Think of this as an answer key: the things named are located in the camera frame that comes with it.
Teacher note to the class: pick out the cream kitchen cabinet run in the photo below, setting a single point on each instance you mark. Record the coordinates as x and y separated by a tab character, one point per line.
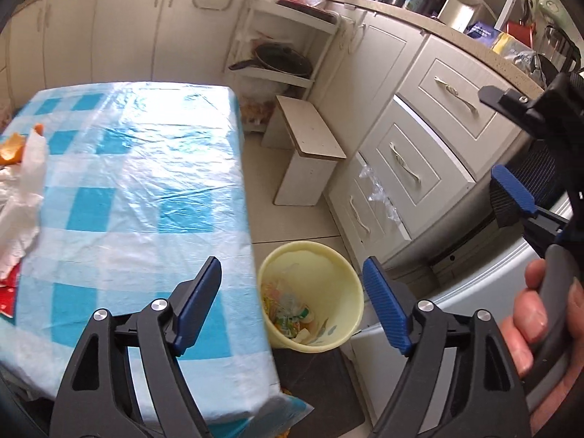
127	23

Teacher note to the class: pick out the white appliance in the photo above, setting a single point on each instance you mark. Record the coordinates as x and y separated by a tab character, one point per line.
479	283

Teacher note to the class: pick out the yellow plastic bin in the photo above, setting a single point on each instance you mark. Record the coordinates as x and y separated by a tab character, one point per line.
337	283

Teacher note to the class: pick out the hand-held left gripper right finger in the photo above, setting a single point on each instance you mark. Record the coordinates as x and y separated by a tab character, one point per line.
388	301

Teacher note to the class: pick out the white jug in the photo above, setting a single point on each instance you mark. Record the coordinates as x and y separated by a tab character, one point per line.
461	7

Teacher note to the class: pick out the crumpled white paper towel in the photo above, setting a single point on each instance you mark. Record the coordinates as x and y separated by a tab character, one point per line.
18	232

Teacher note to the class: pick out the person's right hand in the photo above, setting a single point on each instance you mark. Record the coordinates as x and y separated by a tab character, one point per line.
524	315

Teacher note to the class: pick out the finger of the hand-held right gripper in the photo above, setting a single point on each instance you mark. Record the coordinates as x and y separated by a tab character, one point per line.
515	189
515	107

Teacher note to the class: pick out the red paper wrapper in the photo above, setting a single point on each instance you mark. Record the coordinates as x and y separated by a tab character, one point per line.
7	299

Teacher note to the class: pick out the red box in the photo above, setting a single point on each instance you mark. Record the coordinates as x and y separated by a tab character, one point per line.
520	34

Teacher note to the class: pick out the blue box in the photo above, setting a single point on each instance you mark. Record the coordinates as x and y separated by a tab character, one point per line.
481	32

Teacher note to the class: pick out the yellow packet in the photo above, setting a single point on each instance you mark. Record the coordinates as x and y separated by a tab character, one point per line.
508	45

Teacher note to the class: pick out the pile of mixed wrappers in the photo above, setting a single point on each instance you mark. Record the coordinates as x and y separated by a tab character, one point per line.
292	315

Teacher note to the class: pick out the white wooden stool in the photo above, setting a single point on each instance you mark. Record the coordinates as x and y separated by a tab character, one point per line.
310	137

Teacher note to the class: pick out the black frying pan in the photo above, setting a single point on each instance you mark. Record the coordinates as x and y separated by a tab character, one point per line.
283	59

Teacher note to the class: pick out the white shelf rack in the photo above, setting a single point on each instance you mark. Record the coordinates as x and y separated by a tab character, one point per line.
292	23

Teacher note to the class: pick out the orange-filled plastic bag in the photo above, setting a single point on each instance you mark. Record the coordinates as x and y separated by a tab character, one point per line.
255	112

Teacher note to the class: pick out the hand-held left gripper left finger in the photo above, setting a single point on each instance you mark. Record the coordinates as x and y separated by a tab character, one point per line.
196	305

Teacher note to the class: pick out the cream drawer cabinet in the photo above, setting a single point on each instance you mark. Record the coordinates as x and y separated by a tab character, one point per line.
410	114

